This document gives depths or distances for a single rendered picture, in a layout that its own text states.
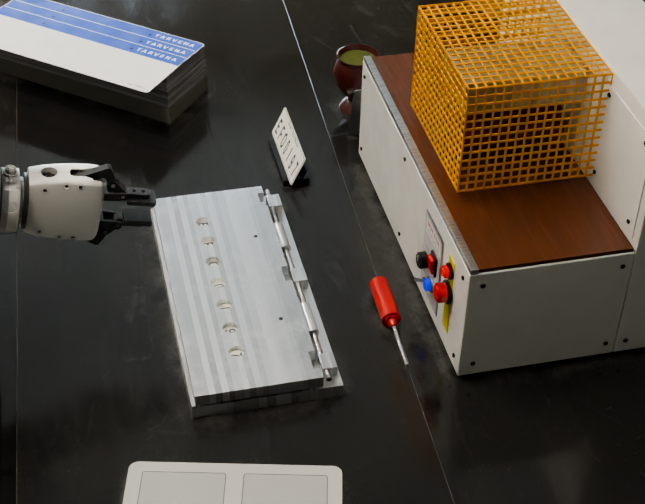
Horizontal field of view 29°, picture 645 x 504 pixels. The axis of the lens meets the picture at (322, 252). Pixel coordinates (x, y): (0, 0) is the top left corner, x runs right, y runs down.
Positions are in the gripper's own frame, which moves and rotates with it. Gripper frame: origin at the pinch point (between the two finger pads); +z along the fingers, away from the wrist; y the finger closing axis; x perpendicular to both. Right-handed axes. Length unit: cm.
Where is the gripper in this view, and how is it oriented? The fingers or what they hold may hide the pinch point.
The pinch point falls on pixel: (138, 207)
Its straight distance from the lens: 172.3
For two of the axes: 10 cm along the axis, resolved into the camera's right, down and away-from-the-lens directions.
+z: 9.4, 0.5, 3.3
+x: 2.3, 6.2, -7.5
